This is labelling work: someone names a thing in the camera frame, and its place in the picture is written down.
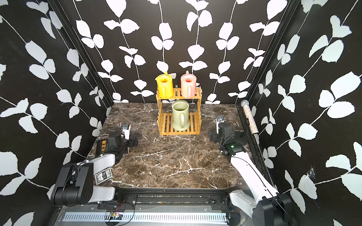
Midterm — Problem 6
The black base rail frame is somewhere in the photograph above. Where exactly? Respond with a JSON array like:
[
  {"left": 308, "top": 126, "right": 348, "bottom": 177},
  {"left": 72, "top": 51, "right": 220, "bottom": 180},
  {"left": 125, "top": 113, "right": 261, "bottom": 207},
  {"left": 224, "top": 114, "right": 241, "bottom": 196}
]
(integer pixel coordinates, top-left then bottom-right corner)
[{"left": 113, "top": 188, "right": 237, "bottom": 212}]

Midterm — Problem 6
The wooden slatted two-tier shelf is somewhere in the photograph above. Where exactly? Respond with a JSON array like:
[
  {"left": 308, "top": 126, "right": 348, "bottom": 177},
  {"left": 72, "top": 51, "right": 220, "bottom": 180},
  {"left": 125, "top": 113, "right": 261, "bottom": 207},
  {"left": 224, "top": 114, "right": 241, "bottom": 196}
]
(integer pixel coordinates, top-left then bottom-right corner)
[{"left": 156, "top": 87, "right": 202, "bottom": 136}]

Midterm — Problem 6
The black book yellow title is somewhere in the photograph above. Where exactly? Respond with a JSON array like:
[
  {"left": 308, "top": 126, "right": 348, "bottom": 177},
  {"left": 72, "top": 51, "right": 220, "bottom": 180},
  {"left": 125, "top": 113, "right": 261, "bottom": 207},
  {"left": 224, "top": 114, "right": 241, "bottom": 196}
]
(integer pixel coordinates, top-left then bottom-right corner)
[{"left": 95, "top": 139, "right": 108, "bottom": 157}]

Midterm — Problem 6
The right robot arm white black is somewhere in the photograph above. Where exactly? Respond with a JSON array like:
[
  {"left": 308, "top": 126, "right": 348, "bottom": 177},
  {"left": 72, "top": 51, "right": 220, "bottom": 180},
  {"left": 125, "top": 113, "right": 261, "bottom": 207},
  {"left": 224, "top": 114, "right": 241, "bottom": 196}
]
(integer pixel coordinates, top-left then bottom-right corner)
[{"left": 208, "top": 131, "right": 293, "bottom": 226}]

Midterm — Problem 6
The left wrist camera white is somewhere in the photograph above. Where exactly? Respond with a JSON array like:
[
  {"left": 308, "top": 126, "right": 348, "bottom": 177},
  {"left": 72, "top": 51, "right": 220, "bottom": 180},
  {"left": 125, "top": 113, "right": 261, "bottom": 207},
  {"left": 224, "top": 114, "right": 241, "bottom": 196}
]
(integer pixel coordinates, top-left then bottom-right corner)
[{"left": 122, "top": 123, "right": 131, "bottom": 140}]

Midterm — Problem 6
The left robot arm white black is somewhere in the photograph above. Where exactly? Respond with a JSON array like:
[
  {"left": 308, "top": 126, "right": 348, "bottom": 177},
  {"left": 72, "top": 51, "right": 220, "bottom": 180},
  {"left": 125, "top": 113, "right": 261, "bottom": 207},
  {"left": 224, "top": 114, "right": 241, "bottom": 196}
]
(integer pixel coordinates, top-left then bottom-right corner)
[{"left": 50, "top": 132, "right": 139, "bottom": 206}]

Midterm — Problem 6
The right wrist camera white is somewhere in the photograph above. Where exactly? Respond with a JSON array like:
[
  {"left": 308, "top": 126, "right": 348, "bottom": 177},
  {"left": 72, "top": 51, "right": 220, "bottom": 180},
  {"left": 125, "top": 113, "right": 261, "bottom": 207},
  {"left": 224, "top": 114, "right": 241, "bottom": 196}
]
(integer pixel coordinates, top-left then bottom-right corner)
[{"left": 216, "top": 115, "right": 224, "bottom": 134}]

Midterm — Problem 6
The pink watering can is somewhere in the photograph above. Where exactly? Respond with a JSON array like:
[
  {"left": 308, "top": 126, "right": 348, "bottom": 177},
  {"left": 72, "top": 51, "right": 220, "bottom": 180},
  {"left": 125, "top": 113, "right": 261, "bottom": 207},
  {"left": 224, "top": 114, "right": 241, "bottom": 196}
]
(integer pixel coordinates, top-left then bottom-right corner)
[{"left": 181, "top": 71, "right": 197, "bottom": 99}]

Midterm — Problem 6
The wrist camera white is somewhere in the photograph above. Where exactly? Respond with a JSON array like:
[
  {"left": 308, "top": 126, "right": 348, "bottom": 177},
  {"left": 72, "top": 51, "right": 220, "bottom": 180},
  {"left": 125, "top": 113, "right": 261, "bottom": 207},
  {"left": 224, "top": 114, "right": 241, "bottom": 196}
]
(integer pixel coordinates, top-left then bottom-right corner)
[
  {"left": 216, "top": 115, "right": 224, "bottom": 134},
  {"left": 122, "top": 123, "right": 131, "bottom": 140}
]

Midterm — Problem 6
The white perforated rail strip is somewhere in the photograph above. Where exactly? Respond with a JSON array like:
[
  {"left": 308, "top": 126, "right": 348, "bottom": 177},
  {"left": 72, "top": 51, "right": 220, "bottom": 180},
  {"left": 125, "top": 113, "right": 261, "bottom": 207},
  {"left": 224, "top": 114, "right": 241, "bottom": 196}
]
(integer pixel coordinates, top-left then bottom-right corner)
[{"left": 62, "top": 212, "right": 227, "bottom": 224}]

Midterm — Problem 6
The green watering can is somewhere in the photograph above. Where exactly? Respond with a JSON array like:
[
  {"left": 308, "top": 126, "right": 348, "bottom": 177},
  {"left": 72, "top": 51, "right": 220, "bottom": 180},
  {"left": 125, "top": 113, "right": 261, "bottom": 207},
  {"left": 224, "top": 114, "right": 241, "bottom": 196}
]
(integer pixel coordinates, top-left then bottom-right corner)
[{"left": 172, "top": 100, "right": 190, "bottom": 131}]

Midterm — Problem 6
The playing card deck box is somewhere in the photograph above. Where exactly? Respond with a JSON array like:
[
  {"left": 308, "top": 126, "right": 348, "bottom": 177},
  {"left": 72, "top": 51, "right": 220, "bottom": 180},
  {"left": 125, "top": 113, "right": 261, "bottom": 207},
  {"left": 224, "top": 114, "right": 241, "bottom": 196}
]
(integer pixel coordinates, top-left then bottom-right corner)
[{"left": 94, "top": 168, "right": 113, "bottom": 185}]

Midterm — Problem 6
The small green circuit board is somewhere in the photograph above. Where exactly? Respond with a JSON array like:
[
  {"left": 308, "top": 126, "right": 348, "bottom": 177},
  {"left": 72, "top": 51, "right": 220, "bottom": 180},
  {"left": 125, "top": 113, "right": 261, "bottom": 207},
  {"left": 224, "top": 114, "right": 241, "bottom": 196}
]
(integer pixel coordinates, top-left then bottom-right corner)
[{"left": 108, "top": 213, "right": 123, "bottom": 222}]

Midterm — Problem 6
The sprinkle-patterned microphone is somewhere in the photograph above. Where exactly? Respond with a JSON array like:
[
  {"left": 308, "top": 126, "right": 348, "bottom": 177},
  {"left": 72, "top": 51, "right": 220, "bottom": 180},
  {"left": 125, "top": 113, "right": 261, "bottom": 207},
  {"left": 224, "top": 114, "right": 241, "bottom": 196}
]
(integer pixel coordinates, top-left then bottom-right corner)
[{"left": 240, "top": 100, "right": 259, "bottom": 134}]

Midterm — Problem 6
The yellow watering can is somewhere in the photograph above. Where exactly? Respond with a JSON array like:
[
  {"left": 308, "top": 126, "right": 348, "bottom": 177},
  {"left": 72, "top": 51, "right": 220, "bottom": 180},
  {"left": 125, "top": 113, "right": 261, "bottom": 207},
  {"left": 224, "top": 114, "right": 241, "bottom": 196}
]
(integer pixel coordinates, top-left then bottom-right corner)
[{"left": 156, "top": 72, "right": 173, "bottom": 99}]

